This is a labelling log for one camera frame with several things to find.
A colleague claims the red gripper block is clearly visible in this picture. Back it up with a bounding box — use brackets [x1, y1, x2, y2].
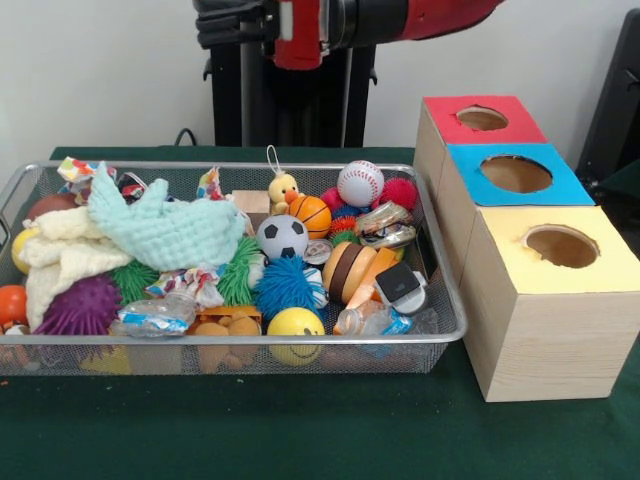
[195, 0, 331, 69]

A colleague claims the mint green knitted cloth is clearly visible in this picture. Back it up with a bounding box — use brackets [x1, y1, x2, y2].
[88, 160, 246, 271]

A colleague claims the wooden box with three holes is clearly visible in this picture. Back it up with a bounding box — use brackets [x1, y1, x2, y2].
[413, 94, 640, 403]

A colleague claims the yellow duck plush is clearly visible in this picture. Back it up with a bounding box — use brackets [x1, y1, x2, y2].
[264, 144, 305, 215]

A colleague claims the white baseball with red stitching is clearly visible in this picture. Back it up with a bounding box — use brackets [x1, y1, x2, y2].
[336, 159, 385, 209]

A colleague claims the small orange basketball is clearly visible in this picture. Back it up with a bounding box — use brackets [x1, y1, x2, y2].
[288, 195, 333, 240]

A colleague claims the black and white soccer ball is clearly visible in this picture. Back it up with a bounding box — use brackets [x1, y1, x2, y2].
[255, 213, 310, 260]

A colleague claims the blue fuzzy puffer ball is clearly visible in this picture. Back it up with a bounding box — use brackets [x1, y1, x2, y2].
[253, 254, 324, 321]

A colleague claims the toy hamburger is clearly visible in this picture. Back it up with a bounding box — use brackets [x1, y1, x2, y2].
[321, 240, 379, 304]

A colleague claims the cream knitted cloth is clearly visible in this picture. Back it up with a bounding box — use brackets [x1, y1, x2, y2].
[18, 204, 134, 334]

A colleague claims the yellow smiley ball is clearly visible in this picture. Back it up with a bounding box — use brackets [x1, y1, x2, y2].
[266, 306, 325, 367]

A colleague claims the purple spiky ball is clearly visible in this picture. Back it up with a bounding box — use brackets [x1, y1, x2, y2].
[34, 274, 124, 336]

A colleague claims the black chair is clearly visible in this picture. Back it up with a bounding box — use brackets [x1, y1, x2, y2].
[574, 7, 640, 186]

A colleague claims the dark green side table cloth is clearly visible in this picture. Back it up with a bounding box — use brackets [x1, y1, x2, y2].
[597, 158, 640, 206]

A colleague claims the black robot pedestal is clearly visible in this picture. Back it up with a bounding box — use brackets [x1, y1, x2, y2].
[192, 0, 381, 148]

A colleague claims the wire mesh bin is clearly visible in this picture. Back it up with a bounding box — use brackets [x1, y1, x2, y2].
[0, 159, 469, 377]

